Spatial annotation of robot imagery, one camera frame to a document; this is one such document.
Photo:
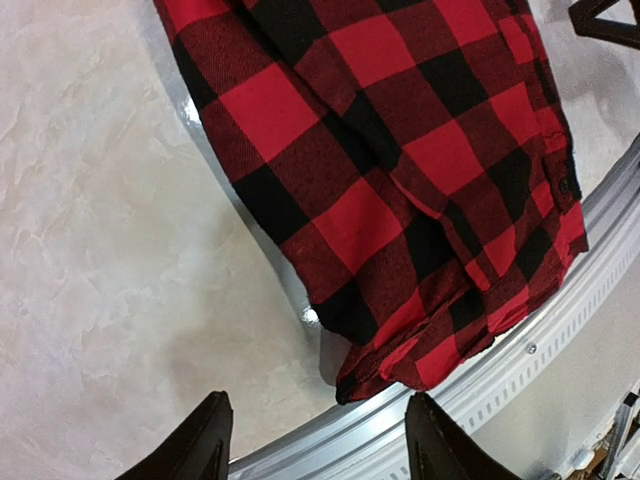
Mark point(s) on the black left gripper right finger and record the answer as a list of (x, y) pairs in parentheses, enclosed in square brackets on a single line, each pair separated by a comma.
[(439, 449)]

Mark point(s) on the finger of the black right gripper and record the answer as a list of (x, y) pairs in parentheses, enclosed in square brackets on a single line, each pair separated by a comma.
[(584, 17)]

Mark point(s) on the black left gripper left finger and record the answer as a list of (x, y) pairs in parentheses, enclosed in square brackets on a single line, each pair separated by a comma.
[(199, 448)]

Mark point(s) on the red black plaid flannel shirt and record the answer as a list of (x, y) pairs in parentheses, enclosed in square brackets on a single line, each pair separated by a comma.
[(410, 159)]

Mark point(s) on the aluminium front rail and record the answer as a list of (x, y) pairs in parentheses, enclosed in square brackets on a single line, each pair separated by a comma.
[(366, 440)]

